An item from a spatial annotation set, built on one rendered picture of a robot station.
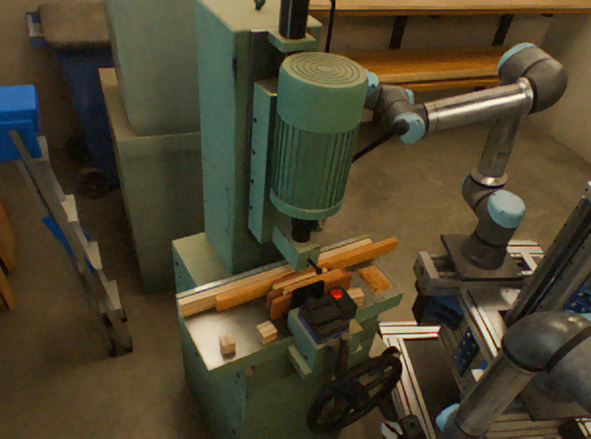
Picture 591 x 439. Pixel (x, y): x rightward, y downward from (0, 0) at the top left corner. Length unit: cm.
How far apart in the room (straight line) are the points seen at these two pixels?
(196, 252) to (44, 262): 139
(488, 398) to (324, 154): 60
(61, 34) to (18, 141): 118
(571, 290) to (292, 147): 91
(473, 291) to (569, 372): 88
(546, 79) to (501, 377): 77
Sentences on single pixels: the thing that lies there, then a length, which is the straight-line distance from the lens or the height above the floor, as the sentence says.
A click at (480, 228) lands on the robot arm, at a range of 166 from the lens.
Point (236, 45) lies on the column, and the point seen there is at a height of 149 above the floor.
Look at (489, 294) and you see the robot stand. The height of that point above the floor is 73.
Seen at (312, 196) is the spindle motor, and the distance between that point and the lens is 104.
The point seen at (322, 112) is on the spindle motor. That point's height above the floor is 146.
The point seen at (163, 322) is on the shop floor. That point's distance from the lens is 241.
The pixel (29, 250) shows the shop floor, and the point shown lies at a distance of 292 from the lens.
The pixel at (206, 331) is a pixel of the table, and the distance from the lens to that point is 122.
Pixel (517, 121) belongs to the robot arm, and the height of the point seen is 127.
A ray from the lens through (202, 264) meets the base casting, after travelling 152.
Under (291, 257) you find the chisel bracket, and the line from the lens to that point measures 122.
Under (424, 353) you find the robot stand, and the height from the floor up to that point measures 21.
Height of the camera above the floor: 187
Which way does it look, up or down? 44 degrees down
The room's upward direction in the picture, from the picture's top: 10 degrees clockwise
